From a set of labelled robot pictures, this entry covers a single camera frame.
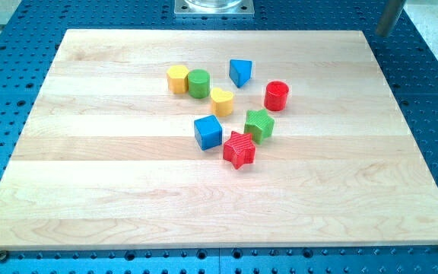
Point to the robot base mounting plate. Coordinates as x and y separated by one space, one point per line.
213 8

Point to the blue cube block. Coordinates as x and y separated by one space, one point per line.
208 132

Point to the red star block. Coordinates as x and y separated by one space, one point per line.
239 149

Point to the yellow heart block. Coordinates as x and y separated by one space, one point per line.
221 102

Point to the green star block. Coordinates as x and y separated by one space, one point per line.
259 124

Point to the green cylinder block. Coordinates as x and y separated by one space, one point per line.
199 83

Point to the blue triangle block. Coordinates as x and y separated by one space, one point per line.
240 71

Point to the red cylinder block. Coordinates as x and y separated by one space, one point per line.
276 93

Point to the yellow hexagon block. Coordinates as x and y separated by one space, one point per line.
177 79

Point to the wooden board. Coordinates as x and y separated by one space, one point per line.
108 159

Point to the grey metal robot stylus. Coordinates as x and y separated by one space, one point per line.
389 17

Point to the blue perforated metal table plate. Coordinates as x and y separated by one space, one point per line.
31 36

